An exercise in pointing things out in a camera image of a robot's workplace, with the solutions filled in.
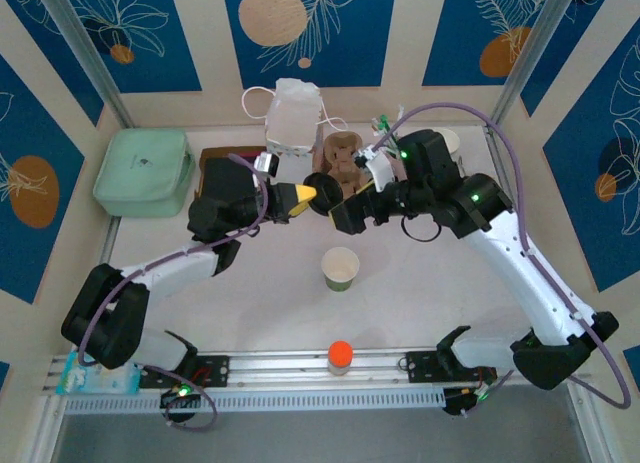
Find black plastic cup lid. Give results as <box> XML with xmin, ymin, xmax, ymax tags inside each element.
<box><xmin>303</xmin><ymin>171</ymin><xmax>346</xmax><ymax>217</ymax></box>

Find animal print paper gift bag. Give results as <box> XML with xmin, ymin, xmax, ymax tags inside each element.
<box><xmin>241</xmin><ymin>77</ymin><xmax>347</xmax><ymax>189</ymax></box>

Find blue wet wipes pack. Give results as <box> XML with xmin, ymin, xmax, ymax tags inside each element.
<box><xmin>55</xmin><ymin>351</ymin><xmax>142</xmax><ymax>396</ymax></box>

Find stacked brown pulp cup carriers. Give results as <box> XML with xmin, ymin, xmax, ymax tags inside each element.
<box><xmin>324</xmin><ymin>137</ymin><xmax>369</xmax><ymax>199</ymax></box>

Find brown cardboard box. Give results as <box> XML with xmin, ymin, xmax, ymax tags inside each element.
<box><xmin>198</xmin><ymin>145</ymin><xmax>269</xmax><ymax>199</ymax></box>

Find mint green zip pouch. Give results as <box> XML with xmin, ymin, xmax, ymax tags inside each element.
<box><xmin>93</xmin><ymin>128</ymin><xmax>197</xmax><ymax>218</ymax></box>

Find orange capped jar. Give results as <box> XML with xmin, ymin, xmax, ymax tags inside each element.
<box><xmin>327</xmin><ymin>339</ymin><xmax>355</xmax><ymax>378</ymax></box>

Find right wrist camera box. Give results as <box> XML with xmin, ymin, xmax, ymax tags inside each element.
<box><xmin>355</xmin><ymin>145</ymin><xmax>397</xmax><ymax>193</ymax></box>

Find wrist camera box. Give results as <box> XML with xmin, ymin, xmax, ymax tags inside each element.
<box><xmin>355</xmin><ymin>145</ymin><xmax>397</xmax><ymax>193</ymax></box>
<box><xmin>253</xmin><ymin>151</ymin><xmax>280</xmax><ymax>178</ymax></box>

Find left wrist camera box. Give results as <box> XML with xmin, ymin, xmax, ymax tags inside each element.
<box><xmin>253</xmin><ymin>151</ymin><xmax>280</xmax><ymax>178</ymax></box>

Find right wrist black cable loop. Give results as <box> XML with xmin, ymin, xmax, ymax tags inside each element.
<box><xmin>401</xmin><ymin>216</ymin><xmax>443</xmax><ymax>243</ymax></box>

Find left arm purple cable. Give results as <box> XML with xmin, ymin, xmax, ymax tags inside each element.
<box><xmin>77</xmin><ymin>152</ymin><xmax>274</xmax><ymax>433</ymax></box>

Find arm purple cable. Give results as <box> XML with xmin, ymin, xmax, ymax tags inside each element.
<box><xmin>77</xmin><ymin>152</ymin><xmax>274</xmax><ymax>433</ymax></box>
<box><xmin>372</xmin><ymin>102</ymin><xmax>632</xmax><ymax>410</ymax></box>

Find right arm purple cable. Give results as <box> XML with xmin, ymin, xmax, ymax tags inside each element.
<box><xmin>372</xmin><ymin>102</ymin><xmax>632</xmax><ymax>410</ymax></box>

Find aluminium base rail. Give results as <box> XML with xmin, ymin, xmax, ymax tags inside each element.
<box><xmin>42</xmin><ymin>350</ymin><xmax>531</xmax><ymax>395</ymax></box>

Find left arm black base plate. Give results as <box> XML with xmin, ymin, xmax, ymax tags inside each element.
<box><xmin>138</xmin><ymin>355</ymin><xmax>232</xmax><ymax>390</ymax></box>

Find aluminium frame post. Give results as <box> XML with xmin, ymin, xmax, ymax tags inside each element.
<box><xmin>487</xmin><ymin>0</ymin><xmax>584</xmax><ymax>129</ymax></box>
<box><xmin>37</xmin><ymin>0</ymin><xmax>135</xmax><ymax>130</ymax></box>

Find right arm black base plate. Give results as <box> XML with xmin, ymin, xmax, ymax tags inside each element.
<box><xmin>405</xmin><ymin>350</ymin><xmax>499</xmax><ymax>384</ymax></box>

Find white slotted cable duct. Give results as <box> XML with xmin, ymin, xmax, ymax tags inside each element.
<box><xmin>63</xmin><ymin>387</ymin><xmax>447</xmax><ymax>415</ymax></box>

